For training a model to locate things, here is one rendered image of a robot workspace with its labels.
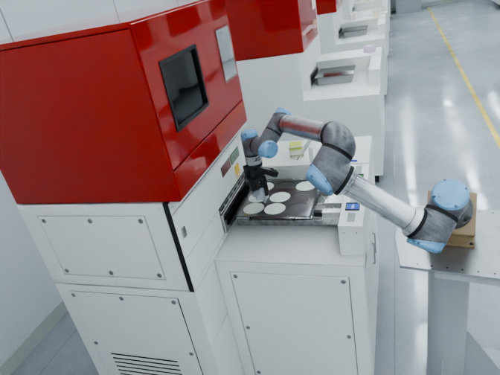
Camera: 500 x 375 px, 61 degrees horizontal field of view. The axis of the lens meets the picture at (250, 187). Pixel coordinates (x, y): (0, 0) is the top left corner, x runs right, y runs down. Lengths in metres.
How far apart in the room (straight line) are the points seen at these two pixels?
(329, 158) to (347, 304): 0.66
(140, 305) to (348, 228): 0.92
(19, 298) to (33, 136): 1.58
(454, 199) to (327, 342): 0.86
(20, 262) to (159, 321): 1.36
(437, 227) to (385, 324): 1.17
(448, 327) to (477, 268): 0.43
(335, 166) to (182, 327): 0.94
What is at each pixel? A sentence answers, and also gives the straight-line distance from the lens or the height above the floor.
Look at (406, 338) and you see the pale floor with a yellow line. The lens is 2.57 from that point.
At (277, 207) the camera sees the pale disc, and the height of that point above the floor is 0.90.
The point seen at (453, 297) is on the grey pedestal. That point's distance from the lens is 1.97.
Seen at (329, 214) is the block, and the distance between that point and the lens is 1.88.
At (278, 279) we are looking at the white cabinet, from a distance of 1.82.
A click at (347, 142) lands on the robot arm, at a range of 1.48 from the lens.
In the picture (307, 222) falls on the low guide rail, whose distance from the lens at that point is 1.95.
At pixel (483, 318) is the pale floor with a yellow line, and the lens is 2.74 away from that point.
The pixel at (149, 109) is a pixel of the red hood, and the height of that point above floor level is 1.56.
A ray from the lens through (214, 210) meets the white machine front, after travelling 1.86.
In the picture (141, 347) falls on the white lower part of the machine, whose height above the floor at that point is 0.47.
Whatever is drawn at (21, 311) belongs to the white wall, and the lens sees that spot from 3.12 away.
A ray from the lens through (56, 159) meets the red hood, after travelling 1.69.
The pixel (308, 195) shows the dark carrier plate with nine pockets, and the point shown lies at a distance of 2.04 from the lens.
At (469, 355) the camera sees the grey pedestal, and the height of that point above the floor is 0.19.
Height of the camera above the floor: 1.88
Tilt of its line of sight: 26 degrees down
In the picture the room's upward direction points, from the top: 11 degrees counter-clockwise
